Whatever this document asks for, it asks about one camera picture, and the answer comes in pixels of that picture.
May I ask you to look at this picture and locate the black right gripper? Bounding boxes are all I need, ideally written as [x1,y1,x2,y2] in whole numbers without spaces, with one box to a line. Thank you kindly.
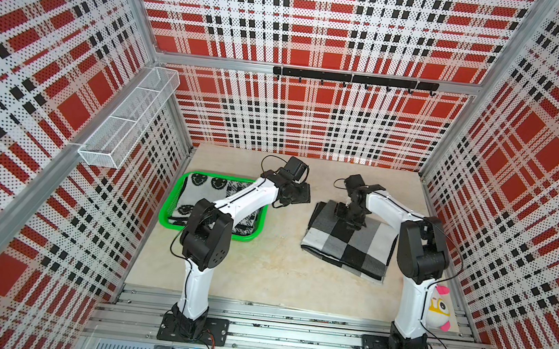
[329,199,367,232]

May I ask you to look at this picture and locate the grey black white checked scarf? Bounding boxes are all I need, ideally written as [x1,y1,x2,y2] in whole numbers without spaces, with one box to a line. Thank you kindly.
[300,200,398,284]

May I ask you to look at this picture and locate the green plastic basket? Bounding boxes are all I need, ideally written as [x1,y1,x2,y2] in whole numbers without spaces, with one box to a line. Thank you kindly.
[158,171,267,242]

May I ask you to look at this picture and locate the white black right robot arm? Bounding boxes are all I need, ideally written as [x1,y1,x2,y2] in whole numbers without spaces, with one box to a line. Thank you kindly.
[339,174,449,349]

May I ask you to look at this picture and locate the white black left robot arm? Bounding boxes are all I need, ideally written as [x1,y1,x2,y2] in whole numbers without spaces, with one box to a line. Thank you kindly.
[172,165,311,323]

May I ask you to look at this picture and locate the pink white plush toy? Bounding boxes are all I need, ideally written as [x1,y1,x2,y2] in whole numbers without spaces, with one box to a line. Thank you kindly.
[425,285,451,332]

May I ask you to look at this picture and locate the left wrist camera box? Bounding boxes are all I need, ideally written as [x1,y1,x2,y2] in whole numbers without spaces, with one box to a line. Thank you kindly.
[283,156,310,183]

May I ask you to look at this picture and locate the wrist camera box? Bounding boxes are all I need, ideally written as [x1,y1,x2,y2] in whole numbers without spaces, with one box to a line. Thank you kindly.
[344,174,366,196]
[283,156,310,183]

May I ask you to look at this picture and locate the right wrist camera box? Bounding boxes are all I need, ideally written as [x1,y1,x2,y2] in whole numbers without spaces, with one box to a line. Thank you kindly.
[344,174,366,196]

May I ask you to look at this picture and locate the black wall hook rail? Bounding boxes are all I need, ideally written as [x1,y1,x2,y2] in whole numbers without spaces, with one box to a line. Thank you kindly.
[272,66,440,95]

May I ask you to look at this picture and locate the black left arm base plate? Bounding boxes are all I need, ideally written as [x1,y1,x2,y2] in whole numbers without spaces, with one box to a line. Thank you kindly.
[156,312,231,348]

